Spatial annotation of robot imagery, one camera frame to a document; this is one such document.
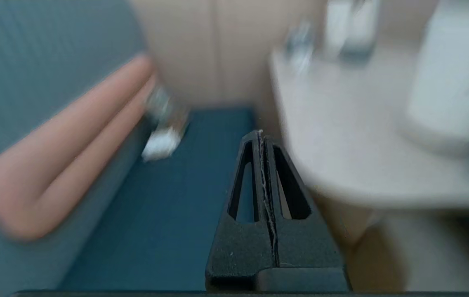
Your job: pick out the pink bolster cushion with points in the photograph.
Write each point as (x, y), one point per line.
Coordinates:
(61, 156)

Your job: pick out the clear glass bottle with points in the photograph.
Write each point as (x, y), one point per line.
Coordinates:
(299, 45)

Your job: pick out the blue bench sofa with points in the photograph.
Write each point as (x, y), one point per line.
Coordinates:
(156, 206)

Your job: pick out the white napkin stack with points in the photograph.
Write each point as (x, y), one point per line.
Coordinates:
(161, 145)

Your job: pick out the crinkled snack bag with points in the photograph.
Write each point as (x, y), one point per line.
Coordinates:
(168, 107)

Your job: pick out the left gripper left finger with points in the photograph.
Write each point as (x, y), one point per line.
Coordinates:
(238, 251)

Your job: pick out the dark drink dispenser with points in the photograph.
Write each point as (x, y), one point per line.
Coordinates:
(339, 24)

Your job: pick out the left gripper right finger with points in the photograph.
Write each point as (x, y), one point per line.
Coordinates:
(308, 247)

